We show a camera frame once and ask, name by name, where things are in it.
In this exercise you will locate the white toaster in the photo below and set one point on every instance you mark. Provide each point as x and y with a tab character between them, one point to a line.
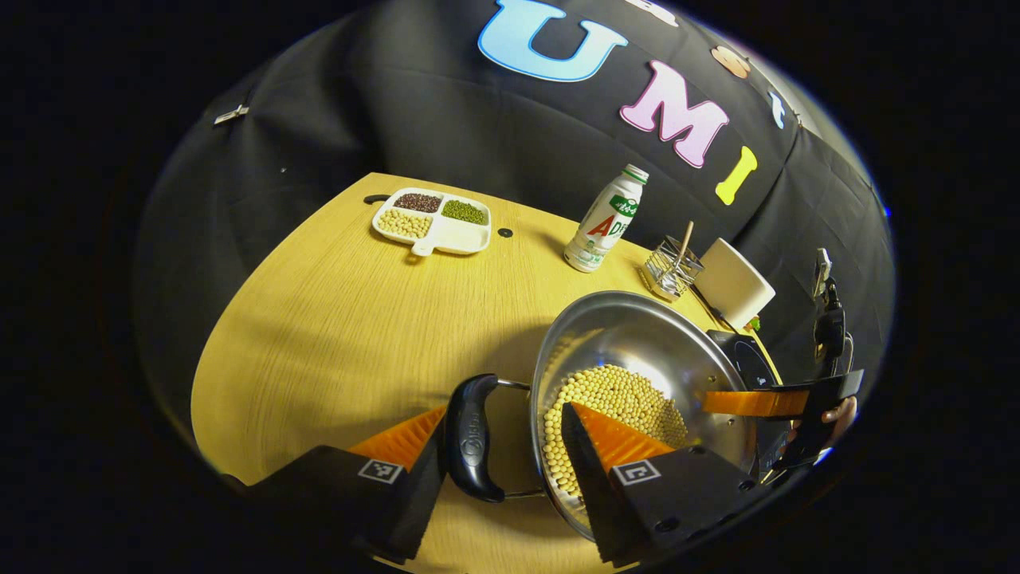
733	283

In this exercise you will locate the black induction cooktop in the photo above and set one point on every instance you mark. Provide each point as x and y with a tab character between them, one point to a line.
749	363

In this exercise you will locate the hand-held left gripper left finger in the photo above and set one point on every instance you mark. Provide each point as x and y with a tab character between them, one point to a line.
414	502

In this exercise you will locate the silver metal clip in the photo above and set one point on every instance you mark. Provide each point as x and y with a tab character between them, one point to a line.
231	115

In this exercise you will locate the white drink bottle green label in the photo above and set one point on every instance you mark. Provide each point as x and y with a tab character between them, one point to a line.
606	223

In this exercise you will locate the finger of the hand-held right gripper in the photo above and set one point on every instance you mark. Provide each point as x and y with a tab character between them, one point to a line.
829	395

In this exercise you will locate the white divided plate with beans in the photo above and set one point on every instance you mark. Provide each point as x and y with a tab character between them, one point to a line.
446	233

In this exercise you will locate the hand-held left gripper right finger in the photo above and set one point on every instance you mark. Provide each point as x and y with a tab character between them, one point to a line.
594	494

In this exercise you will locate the pile of soybeans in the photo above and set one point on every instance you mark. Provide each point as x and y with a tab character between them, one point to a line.
613	395

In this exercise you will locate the wooden stick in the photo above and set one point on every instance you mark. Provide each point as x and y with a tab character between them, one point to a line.
684	239

